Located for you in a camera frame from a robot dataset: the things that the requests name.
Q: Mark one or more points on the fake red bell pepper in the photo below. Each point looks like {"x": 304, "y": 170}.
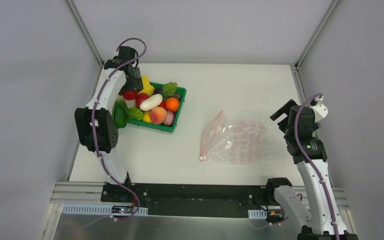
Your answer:
{"x": 162, "y": 105}

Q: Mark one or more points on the fake napa cabbage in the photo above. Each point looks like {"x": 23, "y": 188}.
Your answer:
{"x": 148, "y": 89}

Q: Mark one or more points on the fake orange in tray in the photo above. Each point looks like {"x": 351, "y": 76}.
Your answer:
{"x": 172, "y": 104}

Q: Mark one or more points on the fake red spotted mushroom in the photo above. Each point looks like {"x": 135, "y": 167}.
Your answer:
{"x": 130, "y": 98}

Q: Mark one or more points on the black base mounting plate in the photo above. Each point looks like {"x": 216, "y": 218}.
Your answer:
{"x": 214, "y": 201}

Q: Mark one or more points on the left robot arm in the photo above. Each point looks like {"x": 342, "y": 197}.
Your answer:
{"x": 98, "y": 122}

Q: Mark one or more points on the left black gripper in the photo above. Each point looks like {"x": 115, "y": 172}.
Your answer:
{"x": 136, "y": 84}

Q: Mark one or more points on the fake bok choy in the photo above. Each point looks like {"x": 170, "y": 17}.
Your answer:
{"x": 122, "y": 115}

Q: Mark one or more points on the aluminium frame rail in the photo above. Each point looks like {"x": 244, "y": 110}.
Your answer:
{"x": 76, "y": 15}

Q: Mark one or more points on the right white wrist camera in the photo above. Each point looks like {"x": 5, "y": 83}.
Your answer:
{"x": 319, "y": 108}

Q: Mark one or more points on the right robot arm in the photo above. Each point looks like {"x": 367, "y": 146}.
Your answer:
{"x": 321, "y": 219}

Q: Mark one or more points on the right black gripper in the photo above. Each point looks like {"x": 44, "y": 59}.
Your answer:
{"x": 281, "y": 111}

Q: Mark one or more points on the fake white radish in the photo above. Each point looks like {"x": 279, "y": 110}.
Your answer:
{"x": 151, "y": 102}

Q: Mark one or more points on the clear zip top bag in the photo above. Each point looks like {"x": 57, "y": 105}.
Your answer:
{"x": 237, "y": 142}

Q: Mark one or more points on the fake peach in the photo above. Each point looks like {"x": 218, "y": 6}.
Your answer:
{"x": 158, "y": 115}

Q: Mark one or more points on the green plastic tray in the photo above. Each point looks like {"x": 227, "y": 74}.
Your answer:
{"x": 168, "y": 89}

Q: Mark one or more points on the fake purple eggplant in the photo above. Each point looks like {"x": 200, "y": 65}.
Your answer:
{"x": 159, "y": 90}

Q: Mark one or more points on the fake yellow lemon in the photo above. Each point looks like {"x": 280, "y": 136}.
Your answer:
{"x": 146, "y": 117}

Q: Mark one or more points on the fake pink onion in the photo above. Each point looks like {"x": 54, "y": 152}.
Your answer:
{"x": 170, "y": 118}

